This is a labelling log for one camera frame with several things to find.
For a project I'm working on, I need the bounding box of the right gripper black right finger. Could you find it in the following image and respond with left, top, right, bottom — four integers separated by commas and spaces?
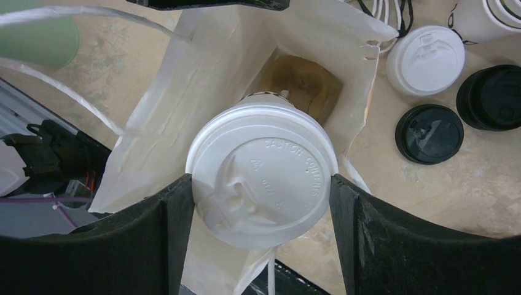
329, 175, 520, 294

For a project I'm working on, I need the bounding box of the single black cup lid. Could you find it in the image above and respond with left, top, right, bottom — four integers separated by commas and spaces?
394, 104, 464, 165

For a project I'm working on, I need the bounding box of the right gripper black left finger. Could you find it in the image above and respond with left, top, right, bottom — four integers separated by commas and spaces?
1, 174, 194, 294

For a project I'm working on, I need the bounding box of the blue checkered paper bag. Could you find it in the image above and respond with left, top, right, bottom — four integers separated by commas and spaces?
344, 0, 414, 55

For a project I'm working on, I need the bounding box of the brown pulp cup carrier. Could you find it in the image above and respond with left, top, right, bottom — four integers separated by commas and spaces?
256, 55, 343, 125

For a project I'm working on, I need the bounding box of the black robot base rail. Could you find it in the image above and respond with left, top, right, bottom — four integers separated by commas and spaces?
243, 260, 329, 295

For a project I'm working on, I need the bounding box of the brown kraft paper bag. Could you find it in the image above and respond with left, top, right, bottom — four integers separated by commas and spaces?
90, 1, 398, 294

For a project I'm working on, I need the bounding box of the white paper cup stack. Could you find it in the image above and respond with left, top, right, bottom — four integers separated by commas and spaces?
447, 1, 520, 45

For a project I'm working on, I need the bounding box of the white cup lid stack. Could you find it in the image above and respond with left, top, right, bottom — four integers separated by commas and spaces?
385, 25, 466, 97

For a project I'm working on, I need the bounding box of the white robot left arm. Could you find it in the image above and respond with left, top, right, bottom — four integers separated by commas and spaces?
1, 6, 177, 203

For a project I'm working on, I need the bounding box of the white paper coffee cup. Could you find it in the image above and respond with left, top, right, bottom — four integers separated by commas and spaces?
237, 91, 294, 107

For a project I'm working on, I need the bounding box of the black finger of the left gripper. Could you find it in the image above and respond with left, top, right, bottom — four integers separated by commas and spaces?
127, 0, 290, 11

